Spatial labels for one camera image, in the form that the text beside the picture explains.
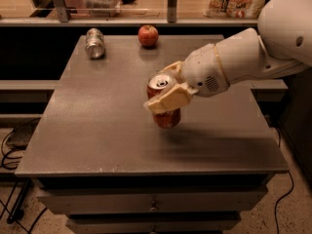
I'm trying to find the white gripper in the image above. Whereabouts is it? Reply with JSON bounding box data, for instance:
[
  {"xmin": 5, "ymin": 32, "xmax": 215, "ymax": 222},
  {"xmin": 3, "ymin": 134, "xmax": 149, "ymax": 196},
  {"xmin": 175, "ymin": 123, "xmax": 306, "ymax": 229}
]
[{"xmin": 143, "ymin": 44, "xmax": 229, "ymax": 114}]

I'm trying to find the red coke can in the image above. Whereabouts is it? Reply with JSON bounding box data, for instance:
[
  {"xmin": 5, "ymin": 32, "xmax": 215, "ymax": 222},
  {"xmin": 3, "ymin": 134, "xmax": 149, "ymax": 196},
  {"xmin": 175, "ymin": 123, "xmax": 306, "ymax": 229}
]
[{"xmin": 147, "ymin": 72, "xmax": 181, "ymax": 129}]

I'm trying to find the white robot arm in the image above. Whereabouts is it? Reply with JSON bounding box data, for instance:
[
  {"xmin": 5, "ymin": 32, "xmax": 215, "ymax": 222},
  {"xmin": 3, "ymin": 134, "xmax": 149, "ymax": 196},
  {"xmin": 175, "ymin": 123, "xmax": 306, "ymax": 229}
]
[{"xmin": 144, "ymin": 0, "xmax": 312, "ymax": 114}]

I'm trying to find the red apple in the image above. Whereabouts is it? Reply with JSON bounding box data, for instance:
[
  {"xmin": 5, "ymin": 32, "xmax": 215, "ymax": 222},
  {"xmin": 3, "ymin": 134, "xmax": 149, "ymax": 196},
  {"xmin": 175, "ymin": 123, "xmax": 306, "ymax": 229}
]
[{"xmin": 137, "ymin": 25, "xmax": 159, "ymax": 47}]

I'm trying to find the silver soda can lying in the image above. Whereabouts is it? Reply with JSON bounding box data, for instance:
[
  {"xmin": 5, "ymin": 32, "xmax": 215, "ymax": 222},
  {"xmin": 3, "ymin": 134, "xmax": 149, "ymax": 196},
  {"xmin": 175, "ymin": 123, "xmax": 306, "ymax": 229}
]
[{"xmin": 85, "ymin": 28, "xmax": 105, "ymax": 59}]

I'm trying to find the clear plastic container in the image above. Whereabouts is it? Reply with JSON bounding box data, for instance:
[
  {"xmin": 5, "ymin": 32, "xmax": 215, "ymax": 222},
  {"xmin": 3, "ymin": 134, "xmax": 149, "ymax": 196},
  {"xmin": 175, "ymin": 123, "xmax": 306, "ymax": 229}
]
[{"xmin": 84, "ymin": 0, "xmax": 121, "ymax": 17}]

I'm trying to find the grey drawer cabinet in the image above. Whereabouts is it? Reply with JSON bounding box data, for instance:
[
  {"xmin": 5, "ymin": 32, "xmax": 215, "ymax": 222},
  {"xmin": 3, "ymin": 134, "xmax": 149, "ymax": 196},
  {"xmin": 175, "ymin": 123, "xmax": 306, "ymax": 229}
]
[{"xmin": 17, "ymin": 36, "xmax": 288, "ymax": 234}]

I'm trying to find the upper drawer knob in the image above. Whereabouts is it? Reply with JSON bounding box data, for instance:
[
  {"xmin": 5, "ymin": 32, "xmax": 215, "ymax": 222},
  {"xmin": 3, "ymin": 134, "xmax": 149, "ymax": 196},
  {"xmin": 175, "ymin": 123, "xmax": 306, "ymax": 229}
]
[{"xmin": 149, "ymin": 204, "xmax": 159, "ymax": 213}]

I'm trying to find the black power adapter box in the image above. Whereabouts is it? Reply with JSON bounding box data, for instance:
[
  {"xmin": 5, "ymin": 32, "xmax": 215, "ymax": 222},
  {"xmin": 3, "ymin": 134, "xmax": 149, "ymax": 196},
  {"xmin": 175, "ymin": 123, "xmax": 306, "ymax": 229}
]
[{"xmin": 6, "ymin": 124, "xmax": 36, "ymax": 150}]

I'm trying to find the grey metal shelf rail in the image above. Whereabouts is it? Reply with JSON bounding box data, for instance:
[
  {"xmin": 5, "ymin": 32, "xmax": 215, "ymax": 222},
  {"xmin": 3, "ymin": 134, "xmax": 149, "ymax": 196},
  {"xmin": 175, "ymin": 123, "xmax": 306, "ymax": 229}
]
[{"xmin": 0, "ymin": 17, "xmax": 257, "ymax": 27}]

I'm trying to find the black cable right floor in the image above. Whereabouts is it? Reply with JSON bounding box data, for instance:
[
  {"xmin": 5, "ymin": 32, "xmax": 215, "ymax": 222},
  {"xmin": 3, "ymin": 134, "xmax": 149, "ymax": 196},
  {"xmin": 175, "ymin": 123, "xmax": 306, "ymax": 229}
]
[{"xmin": 273, "ymin": 127, "xmax": 294, "ymax": 234}]

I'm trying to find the black cables left floor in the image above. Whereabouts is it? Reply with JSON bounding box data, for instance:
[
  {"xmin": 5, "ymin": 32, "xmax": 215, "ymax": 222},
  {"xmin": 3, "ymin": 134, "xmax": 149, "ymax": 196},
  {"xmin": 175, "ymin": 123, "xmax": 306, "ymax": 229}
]
[{"xmin": 0, "ymin": 117, "xmax": 48, "ymax": 234}]

